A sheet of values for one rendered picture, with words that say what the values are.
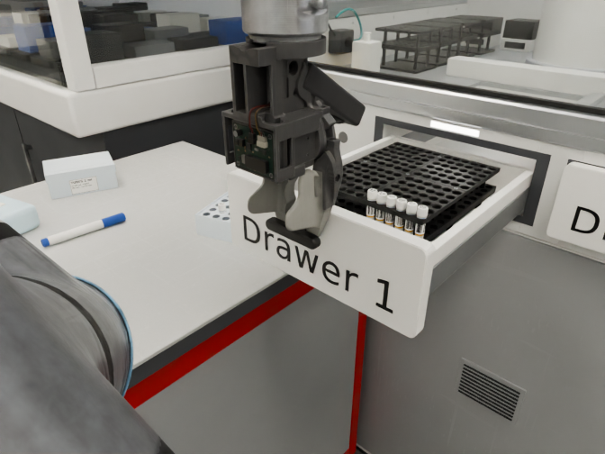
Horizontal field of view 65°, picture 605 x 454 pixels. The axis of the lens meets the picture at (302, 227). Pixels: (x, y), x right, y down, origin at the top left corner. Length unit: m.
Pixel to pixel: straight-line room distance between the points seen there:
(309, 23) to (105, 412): 0.33
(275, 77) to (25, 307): 0.29
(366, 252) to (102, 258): 0.45
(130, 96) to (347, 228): 0.89
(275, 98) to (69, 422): 0.31
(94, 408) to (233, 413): 0.62
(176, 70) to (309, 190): 0.93
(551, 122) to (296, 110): 0.40
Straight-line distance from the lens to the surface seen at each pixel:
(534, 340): 0.89
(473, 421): 1.06
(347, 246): 0.52
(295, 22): 0.42
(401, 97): 0.84
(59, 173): 1.03
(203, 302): 0.67
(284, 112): 0.44
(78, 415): 0.18
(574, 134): 0.74
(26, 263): 0.33
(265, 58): 0.41
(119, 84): 1.28
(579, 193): 0.74
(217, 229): 0.80
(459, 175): 0.72
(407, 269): 0.48
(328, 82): 0.48
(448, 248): 0.56
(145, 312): 0.67
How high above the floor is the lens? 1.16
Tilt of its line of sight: 29 degrees down
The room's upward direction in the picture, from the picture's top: straight up
